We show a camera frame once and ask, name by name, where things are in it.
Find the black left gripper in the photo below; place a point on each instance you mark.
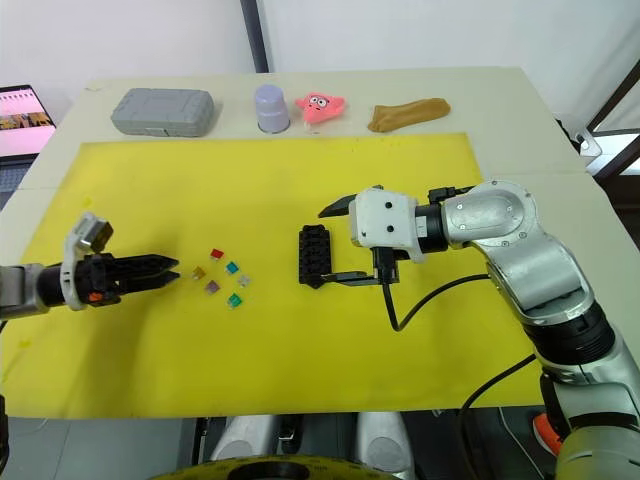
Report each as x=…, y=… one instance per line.
x=100, y=280

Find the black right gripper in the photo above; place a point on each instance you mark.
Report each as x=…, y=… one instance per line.
x=386, y=265

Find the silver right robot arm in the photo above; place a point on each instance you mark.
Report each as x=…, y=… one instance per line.
x=500, y=215

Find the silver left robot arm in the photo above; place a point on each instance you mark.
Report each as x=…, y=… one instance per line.
x=22, y=292

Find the black fuse box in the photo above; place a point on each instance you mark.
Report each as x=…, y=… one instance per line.
x=314, y=255

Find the small amber fuse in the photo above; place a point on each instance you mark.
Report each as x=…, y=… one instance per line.
x=199, y=272

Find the small purple fuse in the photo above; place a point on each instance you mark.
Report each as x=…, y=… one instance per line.
x=212, y=287

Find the small red fuse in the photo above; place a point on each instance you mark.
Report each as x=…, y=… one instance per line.
x=216, y=254

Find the small teal fuse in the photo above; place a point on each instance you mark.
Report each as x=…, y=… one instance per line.
x=231, y=268

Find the small green fuse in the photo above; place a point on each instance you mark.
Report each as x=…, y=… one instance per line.
x=234, y=300

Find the small grey fuse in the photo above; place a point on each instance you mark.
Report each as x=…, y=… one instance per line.
x=243, y=280

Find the yellow table mat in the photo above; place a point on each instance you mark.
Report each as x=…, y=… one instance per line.
x=250, y=200

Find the pink starfish toy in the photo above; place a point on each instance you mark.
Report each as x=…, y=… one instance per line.
x=319, y=107

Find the lavender plastic cup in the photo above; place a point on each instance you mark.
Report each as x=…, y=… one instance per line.
x=271, y=110

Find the grey plastic tool case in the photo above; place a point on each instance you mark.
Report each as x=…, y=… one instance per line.
x=162, y=112

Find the silver rounded robot shell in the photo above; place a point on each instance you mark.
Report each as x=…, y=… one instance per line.
x=385, y=442
x=242, y=440

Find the laptop with lit screen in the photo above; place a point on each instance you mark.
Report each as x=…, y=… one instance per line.
x=22, y=120

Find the dark upright pole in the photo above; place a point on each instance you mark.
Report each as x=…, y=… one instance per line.
x=256, y=35

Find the yellow black round disc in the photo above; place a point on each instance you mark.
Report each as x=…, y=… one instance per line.
x=270, y=469

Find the white table clamp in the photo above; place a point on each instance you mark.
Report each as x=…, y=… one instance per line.
x=587, y=142

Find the orange white shoe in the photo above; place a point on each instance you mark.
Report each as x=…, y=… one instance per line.
x=546, y=432

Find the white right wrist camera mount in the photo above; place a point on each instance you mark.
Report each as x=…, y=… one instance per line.
x=382, y=220

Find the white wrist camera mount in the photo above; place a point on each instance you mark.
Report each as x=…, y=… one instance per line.
x=75, y=240
x=382, y=220

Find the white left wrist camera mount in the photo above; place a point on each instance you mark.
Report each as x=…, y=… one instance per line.
x=75, y=240

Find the dark metal frame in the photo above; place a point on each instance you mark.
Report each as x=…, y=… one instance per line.
x=617, y=115

